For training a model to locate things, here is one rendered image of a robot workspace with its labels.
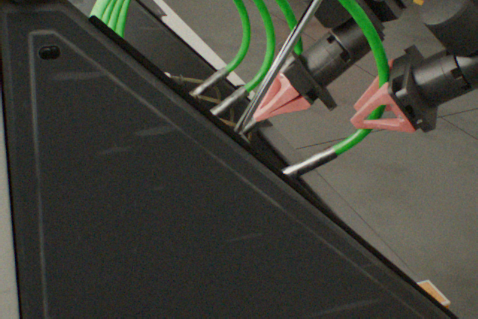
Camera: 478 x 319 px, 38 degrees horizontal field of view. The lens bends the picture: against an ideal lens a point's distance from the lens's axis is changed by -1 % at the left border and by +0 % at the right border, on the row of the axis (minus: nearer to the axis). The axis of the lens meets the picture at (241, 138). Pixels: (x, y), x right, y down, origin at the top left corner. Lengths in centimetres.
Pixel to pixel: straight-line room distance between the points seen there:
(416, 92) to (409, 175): 243
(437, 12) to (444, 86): 10
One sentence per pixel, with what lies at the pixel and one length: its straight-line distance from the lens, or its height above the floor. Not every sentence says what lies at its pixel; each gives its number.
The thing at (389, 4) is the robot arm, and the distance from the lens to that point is 95.
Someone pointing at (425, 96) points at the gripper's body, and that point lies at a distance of 84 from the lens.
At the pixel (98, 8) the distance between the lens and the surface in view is 83.
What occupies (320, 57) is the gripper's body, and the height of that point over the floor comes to 126.
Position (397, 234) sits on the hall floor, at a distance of 284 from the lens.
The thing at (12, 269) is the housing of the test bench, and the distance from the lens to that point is 55.
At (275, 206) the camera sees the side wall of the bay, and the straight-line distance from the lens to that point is 60.
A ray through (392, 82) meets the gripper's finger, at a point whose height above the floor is 128.
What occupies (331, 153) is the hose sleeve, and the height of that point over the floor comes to 116.
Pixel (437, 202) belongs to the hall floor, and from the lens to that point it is 311.
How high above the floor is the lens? 160
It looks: 29 degrees down
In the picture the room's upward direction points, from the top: 6 degrees clockwise
